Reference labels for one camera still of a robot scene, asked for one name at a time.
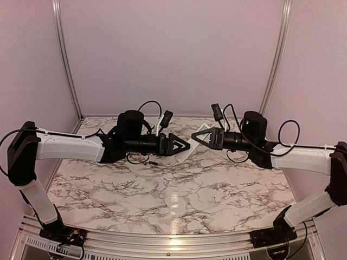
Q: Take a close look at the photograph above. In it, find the white remote control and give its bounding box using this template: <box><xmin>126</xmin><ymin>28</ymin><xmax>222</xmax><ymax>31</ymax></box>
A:
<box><xmin>175</xmin><ymin>123</ymin><xmax>210</xmax><ymax>163</ymax></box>

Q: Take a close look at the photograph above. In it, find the left aluminium frame post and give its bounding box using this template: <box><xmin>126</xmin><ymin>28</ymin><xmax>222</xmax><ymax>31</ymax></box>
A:
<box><xmin>52</xmin><ymin>0</ymin><xmax>83</xmax><ymax>120</ymax></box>

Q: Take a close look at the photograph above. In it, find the gold black battery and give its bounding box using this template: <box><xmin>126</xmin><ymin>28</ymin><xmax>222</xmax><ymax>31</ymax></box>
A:
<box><xmin>140</xmin><ymin>161</ymin><xmax>159</xmax><ymax>166</ymax></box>

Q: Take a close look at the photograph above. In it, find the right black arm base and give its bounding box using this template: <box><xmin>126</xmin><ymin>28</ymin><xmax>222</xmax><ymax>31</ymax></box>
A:
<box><xmin>249</xmin><ymin>206</ymin><xmax>297</xmax><ymax>248</ymax></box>

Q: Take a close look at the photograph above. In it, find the front aluminium rail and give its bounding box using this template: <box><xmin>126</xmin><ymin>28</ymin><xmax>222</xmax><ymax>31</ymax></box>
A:
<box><xmin>9</xmin><ymin>216</ymin><xmax>326</xmax><ymax>259</ymax></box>

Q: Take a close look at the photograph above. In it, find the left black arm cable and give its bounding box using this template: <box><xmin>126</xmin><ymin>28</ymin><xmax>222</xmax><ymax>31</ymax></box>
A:
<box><xmin>0</xmin><ymin>100</ymin><xmax>163</xmax><ymax>177</ymax></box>

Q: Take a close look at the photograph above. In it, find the right aluminium frame post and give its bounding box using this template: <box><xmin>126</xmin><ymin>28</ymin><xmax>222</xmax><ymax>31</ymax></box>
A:
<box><xmin>259</xmin><ymin>0</ymin><xmax>293</xmax><ymax>115</ymax></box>

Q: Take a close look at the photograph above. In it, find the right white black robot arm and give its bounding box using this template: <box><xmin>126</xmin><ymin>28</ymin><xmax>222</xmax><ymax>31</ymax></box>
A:
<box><xmin>191</xmin><ymin>111</ymin><xmax>346</xmax><ymax>243</ymax></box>

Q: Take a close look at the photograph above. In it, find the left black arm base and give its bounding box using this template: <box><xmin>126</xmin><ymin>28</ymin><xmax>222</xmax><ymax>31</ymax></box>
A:
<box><xmin>39</xmin><ymin>225</ymin><xmax>87</xmax><ymax>246</ymax></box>

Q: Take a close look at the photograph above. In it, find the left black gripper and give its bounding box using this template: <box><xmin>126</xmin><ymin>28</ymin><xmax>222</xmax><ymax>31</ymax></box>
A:
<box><xmin>125</xmin><ymin>132</ymin><xmax>190</xmax><ymax>155</ymax></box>

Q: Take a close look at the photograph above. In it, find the aluminium frame post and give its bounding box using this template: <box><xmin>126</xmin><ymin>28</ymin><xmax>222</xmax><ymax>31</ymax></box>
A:
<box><xmin>259</xmin><ymin>0</ymin><xmax>293</xmax><ymax>115</ymax></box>
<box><xmin>52</xmin><ymin>0</ymin><xmax>83</xmax><ymax>120</ymax></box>

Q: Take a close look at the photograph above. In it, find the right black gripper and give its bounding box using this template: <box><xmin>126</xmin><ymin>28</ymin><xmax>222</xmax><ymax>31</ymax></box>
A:
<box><xmin>192</xmin><ymin>127</ymin><xmax>256</xmax><ymax>151</ymax></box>

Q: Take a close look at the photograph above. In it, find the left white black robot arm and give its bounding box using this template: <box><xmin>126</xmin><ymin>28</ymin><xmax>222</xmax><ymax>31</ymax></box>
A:
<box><xmin>6</xmin><ymin>110</ymin><xmax>190</xmax><ymax>241</ymax></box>

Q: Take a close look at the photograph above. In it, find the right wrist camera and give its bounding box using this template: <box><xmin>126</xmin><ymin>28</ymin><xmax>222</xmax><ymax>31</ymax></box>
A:
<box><xmin>211</xmin><ymin>103</ymin><xmax>225</xmax><ymax>128</ymax></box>

